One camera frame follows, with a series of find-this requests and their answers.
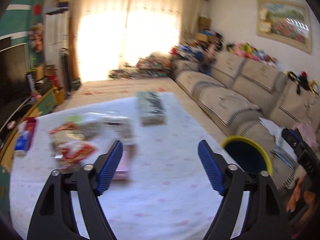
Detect red white snack wrapper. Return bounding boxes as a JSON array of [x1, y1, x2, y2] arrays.
[[48, 122, 95, 164]]

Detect pink strawberry milk carton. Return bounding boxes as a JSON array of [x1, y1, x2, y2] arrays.
[[112, 144, 136, 181]]

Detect yellow rimmed trash bin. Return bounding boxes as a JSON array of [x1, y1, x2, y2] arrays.
[[221, 135, 273, 176]]

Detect person's hand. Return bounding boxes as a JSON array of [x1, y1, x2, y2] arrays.
[[286, 175, 319, 223]]

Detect pink black backpack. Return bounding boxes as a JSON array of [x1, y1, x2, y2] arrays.
[[281, 122, 318, 147]]

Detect white papers on sofa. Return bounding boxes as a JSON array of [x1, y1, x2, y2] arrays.
[[259, 118, 284, 140]]

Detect yellow monkey plush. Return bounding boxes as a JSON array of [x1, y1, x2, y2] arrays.
[[309, 80, 319, 97]]

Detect black red plush toy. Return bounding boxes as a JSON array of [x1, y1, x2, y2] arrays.
[[287, 71, 311, 95]]

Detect blue red tissue pack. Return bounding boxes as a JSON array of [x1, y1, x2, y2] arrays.
[[14, 117, 37, 155]]

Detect beige sectional sofa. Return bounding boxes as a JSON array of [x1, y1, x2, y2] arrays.
[[173, 51, 319, 190]]

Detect white dotted tablecloth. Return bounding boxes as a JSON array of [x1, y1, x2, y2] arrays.
[[9, 93, 232, 239]]

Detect floral bed sheet mattress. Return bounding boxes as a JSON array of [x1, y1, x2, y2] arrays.
[[54, 77, 226, 143]]

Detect plush toy row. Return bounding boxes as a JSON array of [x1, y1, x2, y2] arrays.
[[225, 43, 278, 67]]

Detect black flat television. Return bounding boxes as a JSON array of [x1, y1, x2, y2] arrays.
[[1, 43, 30, 132]]

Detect framed flower painting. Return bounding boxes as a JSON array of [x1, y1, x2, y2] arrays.
[[257, 0, 312, 54]]

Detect black tower fan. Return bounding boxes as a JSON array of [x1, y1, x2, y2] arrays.
[[59, 48, 72, 96]]

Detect green leaf tissue box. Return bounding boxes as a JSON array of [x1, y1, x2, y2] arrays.
[[136, 90, 166, 126]]

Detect stacked cardboard boxes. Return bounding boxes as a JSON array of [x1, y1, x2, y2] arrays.
[[196, 16, 218, 43]]

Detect cluttered glass coffee table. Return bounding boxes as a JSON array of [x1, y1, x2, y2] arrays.
[[108, 52, 171, 80]]

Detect artificial flower decoration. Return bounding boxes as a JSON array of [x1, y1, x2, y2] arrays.
[[29, 22, 44, 53]]

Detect white standing air conditioner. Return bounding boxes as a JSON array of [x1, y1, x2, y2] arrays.
[[43, 7, 71, 95]]

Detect cream window curtains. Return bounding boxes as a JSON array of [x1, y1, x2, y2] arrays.
[[69, 0, 206, 82]]

